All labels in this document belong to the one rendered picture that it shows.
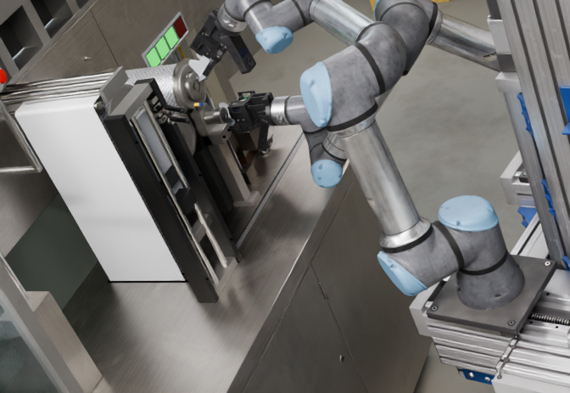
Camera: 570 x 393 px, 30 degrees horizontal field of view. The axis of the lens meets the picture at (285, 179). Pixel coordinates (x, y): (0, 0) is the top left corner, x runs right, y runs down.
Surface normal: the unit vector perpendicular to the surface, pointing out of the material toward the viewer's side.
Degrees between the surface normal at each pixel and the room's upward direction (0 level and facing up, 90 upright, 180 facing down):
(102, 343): 0
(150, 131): 90
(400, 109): 0
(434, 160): 0
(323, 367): 90
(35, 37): 90
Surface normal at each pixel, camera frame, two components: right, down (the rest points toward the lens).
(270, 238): -0.34, -0.79
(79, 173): -0.36, 0.61
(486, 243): 0.35, 0.40
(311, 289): 0.87, -0.05
